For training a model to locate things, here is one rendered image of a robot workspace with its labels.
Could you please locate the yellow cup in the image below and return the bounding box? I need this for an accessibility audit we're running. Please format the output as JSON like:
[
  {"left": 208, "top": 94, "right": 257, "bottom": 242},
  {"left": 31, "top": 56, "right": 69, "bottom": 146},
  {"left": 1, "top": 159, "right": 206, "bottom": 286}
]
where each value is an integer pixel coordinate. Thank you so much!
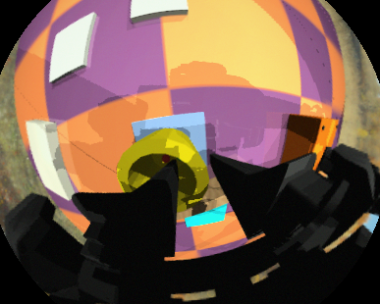
[{"left": 117, "top": 128, "right": 209, "bottom": 212}]

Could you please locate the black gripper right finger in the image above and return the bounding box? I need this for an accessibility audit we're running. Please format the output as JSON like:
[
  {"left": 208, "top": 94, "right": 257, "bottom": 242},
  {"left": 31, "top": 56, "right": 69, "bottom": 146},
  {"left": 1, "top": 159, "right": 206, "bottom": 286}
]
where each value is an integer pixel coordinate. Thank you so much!
[{"left": 210, "top": 153, "right": 317, "bottom": 239}]

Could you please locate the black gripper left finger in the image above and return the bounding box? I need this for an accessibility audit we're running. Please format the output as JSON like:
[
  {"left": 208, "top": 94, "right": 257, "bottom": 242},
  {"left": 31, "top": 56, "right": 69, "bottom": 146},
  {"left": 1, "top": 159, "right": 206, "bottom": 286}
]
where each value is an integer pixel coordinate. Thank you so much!
[{"left": 71, "top": 160, "right": 179, "bottom": 258}]

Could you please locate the brown wooden beam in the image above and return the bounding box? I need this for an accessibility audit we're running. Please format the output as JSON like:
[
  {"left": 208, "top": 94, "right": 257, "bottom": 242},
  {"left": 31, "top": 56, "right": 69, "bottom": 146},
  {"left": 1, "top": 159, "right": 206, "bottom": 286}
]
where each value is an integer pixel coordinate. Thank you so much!
[{"left": 177, "top": 177, "right": 229, "bottom": 220}]

